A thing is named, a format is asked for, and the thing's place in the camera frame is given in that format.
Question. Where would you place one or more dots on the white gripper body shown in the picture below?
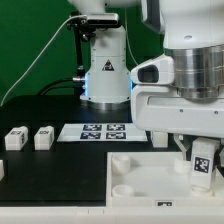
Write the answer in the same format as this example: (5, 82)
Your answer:
(157, 108)

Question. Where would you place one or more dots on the white square tabletop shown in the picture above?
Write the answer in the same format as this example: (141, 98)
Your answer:
(151, 179)

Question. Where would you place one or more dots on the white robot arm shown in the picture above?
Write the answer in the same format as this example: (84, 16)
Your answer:
(179, 92)

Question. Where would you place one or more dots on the white tag sheet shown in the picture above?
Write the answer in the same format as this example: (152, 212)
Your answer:
(101, 132)

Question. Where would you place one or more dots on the white block left edge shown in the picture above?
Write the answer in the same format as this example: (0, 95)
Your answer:
(1, 169)

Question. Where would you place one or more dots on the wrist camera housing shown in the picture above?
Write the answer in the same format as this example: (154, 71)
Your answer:
(158, 71)

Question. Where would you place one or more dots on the black camera on stand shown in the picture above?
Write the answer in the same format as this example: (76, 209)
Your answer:
(84, 27)

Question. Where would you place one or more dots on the white front rail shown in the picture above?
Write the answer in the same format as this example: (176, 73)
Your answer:
(103, 215)

